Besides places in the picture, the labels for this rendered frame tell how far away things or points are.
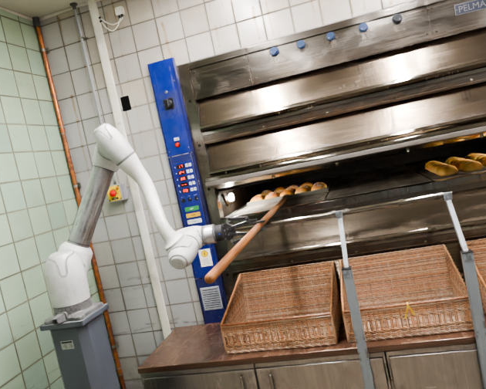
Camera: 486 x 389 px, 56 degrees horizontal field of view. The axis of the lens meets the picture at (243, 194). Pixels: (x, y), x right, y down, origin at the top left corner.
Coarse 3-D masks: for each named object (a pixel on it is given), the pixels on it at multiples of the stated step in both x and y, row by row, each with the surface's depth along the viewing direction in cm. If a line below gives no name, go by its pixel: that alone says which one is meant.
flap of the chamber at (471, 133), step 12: (456, 132) 220; (468, 132) 219; (480, 132) 218; (396, 144) 228; (408, 144) 226; (420, 144) 227; (432, 144) 233; (336, 156) 235; (348, 156) 234; (360, 156) 233; (372, 156) 240; (384, 156) 247; (276, 168) 243; (288, 168) 241; (300, 168) 242; (312, 168) 250; (216, 180) 252; (228, 180) 250; (240, 180) 249; (252, 180) 258
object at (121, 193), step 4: (116, 184) 275; (120, 184) 275; (124, 184) 279; (112, 188) 275; (120, 188) 274; (124, 188) 279; (108, 192) 276; (116, 192) 275; (120, 192) 275; (124, 192) 278; (108, 196) 277; (116, 196) 275; (120, 196) 275; (124, 196) 277; (112, 200) 276; (116, 200) 276; (120, 200) 276
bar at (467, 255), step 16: (448, 192) 202; (352, 208) 214; (368, 208) 212; (448, 208) 202; (272, 224) 224; (288, 224) 223; (464, 240) 189; (464, 256) 184; (352, 272) 196; (464, 272) 186; (352, 288) 196; (352, 304) 197; (480, 304) 184; (352, 320) 198; (480, 320) 185; (480, 336) 186; (480, 352) 187; (368, 368) 198; (368, 384) 199
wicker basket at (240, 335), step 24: (312, 264) 255; (240, 288) 262; (264, 288) 262; (288, 288) 258; (312, 288) 254; (336, 288) 248; (240, 312) 255; (264, 312) 260; (288, 312) 256; (312, 312) 252; (336, 312) 229; (240, 336) 222; (264, 336) 219; (288, 336) 230; (312, 336) 224; (336, 336) 212
